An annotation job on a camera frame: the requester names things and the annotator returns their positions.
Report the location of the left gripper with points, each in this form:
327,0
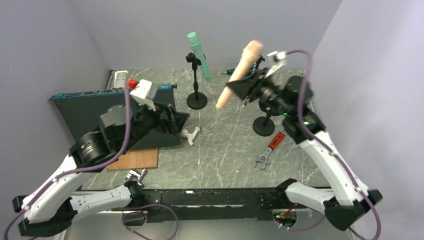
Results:
175,119

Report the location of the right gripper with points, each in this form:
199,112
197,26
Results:
243,87

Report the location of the pink microphone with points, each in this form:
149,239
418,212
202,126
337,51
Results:
249,55

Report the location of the black shock mount stand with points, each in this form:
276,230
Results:
263,125

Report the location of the black tripod mic stand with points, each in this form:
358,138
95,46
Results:
252,74

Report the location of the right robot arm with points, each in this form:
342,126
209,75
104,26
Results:
350,198

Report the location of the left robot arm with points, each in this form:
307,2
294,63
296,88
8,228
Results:
53,208

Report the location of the black round base stand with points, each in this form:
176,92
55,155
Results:
196,100

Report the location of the green microphone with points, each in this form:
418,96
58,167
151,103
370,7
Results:
196,47

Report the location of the white plastic faucet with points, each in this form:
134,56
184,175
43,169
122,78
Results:
190,136

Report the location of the wooden board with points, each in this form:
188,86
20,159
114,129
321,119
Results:
136,159

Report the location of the chrome metal fitting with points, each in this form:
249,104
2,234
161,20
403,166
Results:
136,176

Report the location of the dark blue flat box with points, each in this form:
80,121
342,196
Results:
81,110

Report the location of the green handled screwdriver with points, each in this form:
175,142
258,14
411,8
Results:
228,71

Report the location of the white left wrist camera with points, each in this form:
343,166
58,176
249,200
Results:
144,93

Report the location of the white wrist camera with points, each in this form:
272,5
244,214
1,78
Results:
144,93
278,59

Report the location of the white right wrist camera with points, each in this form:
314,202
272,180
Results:
278,59

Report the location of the silver metal bracket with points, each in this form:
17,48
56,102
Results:
117,79

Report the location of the red handled adjustable wrench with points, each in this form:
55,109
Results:
263,159

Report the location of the black mounting rail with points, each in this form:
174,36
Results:
215,204

